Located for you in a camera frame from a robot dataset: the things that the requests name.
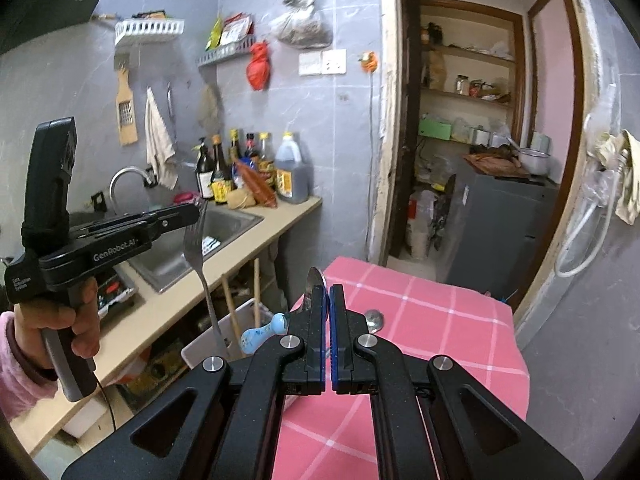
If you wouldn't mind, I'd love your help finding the pink checked tablecloth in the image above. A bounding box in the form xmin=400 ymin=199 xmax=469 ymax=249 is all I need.
xmin=277 ymin=255 xmax=531 ymax=480

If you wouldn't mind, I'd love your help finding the blue handled spoon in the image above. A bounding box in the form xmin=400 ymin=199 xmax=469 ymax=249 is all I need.
xmin=240 ymin=266 xmax=329 ymax=357

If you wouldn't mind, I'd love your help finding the large dark liquid jug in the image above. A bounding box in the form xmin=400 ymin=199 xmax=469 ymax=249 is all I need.
xmin=275 ymin=131 xmax=310 ymax=205

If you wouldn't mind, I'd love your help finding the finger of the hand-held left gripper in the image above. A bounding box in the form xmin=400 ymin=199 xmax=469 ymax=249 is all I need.
xmin=74 ymin=201 xmax=202 ymax=238

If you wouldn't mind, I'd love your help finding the white enamel pot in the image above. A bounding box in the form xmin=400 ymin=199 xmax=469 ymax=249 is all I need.
xmin=517 ymin=147 xmax=551 ymax=177

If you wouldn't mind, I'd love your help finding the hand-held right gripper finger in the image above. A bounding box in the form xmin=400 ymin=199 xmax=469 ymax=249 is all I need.
xmin=60 ymin=284 xmax=335 ymax=480
xmin=334 ymin=284 xmax=583 ymax=480

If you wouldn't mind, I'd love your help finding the black range hood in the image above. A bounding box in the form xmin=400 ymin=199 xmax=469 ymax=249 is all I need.
xmin=0 ymin=0 xmax=126 ymax=56

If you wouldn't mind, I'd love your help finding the white plastic bin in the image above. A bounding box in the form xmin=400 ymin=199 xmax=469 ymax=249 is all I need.
xmin=181 ymin=299 xmax=262 ymax=368

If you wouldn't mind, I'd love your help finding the wooden stick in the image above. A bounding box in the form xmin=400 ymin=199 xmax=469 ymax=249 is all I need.
xmin=221 ymin=274 xmax=246 ymax=358
xmin=252 ymin=258 xmax=262 ymax=328

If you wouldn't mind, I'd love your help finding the person's left hand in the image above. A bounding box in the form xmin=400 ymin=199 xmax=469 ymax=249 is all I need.
xmin=14 ymin=277 xmax=102 ymax=361

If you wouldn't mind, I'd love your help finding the wooden shelf unit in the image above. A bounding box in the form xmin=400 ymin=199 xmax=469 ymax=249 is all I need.
xmin=415 ymin=0 xmax=526 ymax=261

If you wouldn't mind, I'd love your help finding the orange red packet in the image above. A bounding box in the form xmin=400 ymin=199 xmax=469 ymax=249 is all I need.
xmin=232 ymin=157 xmax=278 ymax=209

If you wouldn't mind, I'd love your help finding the white plastic wall rack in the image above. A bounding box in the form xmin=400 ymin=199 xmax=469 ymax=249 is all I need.
xmin=114 ymin=17 xmax=186 ymax=47

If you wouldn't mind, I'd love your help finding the pale hanging rag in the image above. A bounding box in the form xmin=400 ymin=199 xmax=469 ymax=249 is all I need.
xmin=595 ymin=130 xmax=640 ymax=226

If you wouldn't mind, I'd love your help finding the wooden hanging grater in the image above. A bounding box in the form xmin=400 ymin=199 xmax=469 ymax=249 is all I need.
xmin=114 ymin=55 xmax=139 ymax=147

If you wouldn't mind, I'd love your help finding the grey cabinet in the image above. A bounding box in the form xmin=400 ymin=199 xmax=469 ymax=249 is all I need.
xmin=445 ymin=157 xmax=558 ymax=303

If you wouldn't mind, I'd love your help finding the beige mesh bag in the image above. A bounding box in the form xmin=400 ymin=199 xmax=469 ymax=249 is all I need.
xmin=227 ymin=187 xmax=257 ymax=211

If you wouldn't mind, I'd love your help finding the brown board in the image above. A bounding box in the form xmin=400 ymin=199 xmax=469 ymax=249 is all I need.
xmin=462 ymin=152 xmax=531 ymax=178

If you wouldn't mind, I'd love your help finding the white wall switch plate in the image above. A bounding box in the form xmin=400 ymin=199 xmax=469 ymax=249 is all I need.
xmin=299 ymin=49 xmax=347 ymax=77

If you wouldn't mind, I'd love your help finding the red plastic bag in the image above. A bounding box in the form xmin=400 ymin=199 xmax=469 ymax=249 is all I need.
xmin=247 ymin=41 xmax=273 ymax=92

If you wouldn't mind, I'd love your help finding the white hose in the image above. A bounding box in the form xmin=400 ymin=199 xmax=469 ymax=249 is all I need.
xmin=555 ymin=200 xmax=616 ymax=278

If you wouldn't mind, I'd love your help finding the steel fork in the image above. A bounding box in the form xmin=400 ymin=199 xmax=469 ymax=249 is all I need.
xmin=182 ymin=199 xmax=232 ymax=361

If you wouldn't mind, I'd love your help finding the steel kitchen sink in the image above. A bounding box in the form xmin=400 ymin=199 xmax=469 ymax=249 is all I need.
xmin=127 ymin=202 xmax=265 ymax=295

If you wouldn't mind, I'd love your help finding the hanging beige dish towel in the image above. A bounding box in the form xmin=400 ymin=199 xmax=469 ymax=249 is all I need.
xmin=145 ymin=87 xmax=179 ymax=191

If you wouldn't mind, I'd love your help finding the clear yellow capped bottle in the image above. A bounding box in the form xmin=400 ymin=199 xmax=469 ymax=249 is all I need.
xmin=257 ymin=131 xmax=277 ymax=181

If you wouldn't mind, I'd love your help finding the curved steel faucet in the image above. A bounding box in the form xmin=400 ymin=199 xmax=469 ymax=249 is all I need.
xmin=109 ymin=166 xmax=158 ymax=211

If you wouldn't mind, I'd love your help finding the beige kitchen counter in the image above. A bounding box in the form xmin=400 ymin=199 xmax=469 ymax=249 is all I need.
xmin=10 ymin=195 xmax=323 ymax=456

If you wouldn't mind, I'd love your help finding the clear bag of dried goods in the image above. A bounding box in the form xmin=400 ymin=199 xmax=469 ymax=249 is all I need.
xmin=272 ymin=0 xmax=333 ymax=50

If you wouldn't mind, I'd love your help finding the green box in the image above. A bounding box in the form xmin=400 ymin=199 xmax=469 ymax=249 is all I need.
xmin=419 ymin=116 xmax=453 ymax=140

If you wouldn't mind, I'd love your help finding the grey wall shelf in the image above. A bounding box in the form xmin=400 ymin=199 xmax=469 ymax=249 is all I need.
xmin=196 ymin=35 xmax=257 ymax=68

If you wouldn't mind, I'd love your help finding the red white snack packet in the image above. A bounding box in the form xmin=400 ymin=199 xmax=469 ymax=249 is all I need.
xmin=220 ymin=14 xmax=253 ymax=46

